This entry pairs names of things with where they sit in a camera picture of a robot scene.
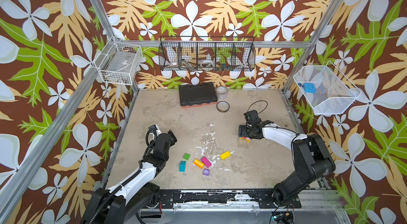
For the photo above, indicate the white wire basket right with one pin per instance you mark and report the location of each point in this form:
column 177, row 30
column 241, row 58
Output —
column 335, row 92

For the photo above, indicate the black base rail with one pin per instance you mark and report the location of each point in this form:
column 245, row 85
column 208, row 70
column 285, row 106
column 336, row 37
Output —
column 167, row 199

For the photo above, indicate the teal wood block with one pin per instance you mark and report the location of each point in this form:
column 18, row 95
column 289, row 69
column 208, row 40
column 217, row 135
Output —
column 182, row 166

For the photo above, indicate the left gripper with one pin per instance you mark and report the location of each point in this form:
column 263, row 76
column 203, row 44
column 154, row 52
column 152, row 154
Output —
column 173, row 138

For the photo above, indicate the orange cylinder block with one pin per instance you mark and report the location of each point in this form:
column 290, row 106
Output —
column 198, row 163

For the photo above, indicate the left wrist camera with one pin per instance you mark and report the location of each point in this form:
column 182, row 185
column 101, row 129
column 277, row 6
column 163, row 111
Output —
column 155, row 130

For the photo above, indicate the blue object in basket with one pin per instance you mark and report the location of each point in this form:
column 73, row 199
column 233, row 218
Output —
column 309, row 88

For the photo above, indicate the black tool case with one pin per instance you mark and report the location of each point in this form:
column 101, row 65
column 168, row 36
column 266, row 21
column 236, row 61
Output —
column 196, row 95

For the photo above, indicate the purple number cube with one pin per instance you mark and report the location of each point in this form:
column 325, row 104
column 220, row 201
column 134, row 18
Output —
column 206, row 172

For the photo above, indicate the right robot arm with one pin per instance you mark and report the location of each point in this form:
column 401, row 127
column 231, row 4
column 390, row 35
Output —
column 310, row 155

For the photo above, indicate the brown tape roll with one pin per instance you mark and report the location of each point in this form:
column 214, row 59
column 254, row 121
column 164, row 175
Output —
column 223, row 106

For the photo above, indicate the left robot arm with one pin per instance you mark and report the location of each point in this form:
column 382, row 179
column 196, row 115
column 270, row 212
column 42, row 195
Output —
column 119, row 203

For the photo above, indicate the white tape roll in basket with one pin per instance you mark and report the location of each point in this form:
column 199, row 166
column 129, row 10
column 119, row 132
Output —
column 207, row 64

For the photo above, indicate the black wire basket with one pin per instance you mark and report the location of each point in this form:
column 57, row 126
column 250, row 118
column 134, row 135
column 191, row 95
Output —
column 229, row 53

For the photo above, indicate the green cube block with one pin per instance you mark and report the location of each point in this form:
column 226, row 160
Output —
column 186, row 156

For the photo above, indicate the magenta wood block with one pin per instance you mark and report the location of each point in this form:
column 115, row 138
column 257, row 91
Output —
column 206, row 162

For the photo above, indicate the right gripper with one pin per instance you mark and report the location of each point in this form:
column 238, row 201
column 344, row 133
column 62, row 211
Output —
column 243, row 131

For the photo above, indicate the white wire basket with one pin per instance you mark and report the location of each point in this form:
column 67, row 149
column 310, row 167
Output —
column 335, row 92
column 118, row 62

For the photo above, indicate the white wire basket left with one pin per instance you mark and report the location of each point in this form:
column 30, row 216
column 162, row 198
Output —
column 118, row 62

